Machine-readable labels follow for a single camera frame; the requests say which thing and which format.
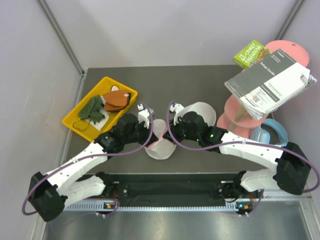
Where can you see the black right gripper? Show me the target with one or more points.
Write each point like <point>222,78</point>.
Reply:
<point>174,128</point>

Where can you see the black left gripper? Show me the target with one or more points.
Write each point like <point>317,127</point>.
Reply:
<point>146,131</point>

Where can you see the pink-zippered round laundry bag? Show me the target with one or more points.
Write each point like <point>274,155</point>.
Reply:
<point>162,149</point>

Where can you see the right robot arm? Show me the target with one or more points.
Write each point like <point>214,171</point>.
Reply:
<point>285,167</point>

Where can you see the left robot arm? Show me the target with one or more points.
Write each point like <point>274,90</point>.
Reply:
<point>50,193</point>

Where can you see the white mesh laundry bag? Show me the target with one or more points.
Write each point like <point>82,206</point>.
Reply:
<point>203,109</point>

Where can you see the orange bra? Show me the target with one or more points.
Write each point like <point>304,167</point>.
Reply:
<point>116,101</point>

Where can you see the green bra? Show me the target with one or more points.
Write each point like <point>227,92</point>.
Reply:
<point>91,112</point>

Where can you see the yellow plastic tray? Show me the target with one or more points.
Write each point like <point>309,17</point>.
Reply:
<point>102,87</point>

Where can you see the pink tiered stand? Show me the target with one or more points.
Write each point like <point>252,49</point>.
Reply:
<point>235,117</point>

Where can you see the blue headphones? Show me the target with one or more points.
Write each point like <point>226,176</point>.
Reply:
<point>263,133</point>

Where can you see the green treehouse book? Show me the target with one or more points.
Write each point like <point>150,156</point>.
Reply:
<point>251,54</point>

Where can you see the grey setup guide booklet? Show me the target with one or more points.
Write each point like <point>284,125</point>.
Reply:
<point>268,84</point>

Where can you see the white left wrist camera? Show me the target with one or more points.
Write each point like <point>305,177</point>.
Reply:
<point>144,115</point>

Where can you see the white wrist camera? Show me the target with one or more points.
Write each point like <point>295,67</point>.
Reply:
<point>177,110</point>
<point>144,115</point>

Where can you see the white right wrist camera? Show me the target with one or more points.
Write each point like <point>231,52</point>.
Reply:
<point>177,110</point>

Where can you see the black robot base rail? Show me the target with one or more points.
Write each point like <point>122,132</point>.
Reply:
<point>173,189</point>

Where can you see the grey slotted cable duct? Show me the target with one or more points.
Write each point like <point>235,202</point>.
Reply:
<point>108,206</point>

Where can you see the grey aluminium corner post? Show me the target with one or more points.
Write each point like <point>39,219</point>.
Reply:
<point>60,35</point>

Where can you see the right aluminium corner post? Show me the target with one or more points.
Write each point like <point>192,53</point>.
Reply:
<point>298,4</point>

